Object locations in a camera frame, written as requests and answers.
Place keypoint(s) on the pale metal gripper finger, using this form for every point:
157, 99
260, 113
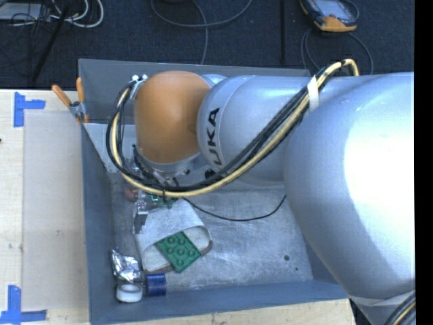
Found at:
140, 222

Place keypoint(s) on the white slipper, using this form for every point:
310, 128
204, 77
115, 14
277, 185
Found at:
169, 223

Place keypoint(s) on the crumpled silver foil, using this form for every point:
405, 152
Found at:
126, 266

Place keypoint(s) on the green studded toy plate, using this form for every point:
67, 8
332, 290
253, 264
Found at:
178, 250

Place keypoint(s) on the blue cylinder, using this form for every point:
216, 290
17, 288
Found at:
156, 284

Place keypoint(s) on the white tape roll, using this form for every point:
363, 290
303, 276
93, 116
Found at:
129, 293

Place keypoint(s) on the pale flat board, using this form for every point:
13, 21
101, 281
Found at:
50, 198

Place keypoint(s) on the grey metal bin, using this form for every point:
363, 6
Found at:
243, 235

